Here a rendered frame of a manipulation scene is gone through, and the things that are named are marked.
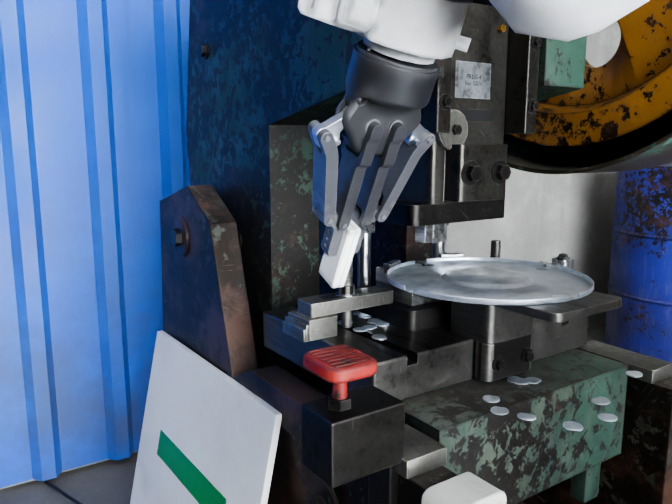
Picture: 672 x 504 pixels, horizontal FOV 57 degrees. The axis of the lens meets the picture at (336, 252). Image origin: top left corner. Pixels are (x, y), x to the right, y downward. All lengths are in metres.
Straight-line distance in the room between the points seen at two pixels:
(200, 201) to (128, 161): 0.81
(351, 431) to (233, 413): 0.43
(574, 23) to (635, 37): 0.81
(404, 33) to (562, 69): 0.55
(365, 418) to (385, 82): 0.33
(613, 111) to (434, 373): 0.58
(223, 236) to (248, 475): 0.39
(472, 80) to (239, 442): 0.65
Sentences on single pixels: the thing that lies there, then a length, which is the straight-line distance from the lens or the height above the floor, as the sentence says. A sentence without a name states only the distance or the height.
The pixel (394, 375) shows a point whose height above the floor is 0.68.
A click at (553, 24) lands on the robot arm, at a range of 0.42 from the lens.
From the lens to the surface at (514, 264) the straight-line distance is 1.05.
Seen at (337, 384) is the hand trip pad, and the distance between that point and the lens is 0.65.
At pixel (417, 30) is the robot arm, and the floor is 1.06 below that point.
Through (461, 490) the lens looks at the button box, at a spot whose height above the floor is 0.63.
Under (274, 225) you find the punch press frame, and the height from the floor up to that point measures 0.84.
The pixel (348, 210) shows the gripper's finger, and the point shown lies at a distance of 0.58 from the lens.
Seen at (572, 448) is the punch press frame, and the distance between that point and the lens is 0.99.
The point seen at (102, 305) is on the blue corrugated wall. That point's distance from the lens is 1.94.
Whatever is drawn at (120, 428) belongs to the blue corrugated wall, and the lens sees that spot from 2.06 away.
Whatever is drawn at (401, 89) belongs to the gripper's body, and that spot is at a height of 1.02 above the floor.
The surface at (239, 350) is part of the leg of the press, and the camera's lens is 1.08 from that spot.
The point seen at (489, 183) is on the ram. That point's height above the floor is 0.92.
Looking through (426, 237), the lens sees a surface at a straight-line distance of 0.98.
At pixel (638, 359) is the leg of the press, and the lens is 1.09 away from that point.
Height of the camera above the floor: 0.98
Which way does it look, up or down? 10 degrees down
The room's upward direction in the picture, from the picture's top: straight up
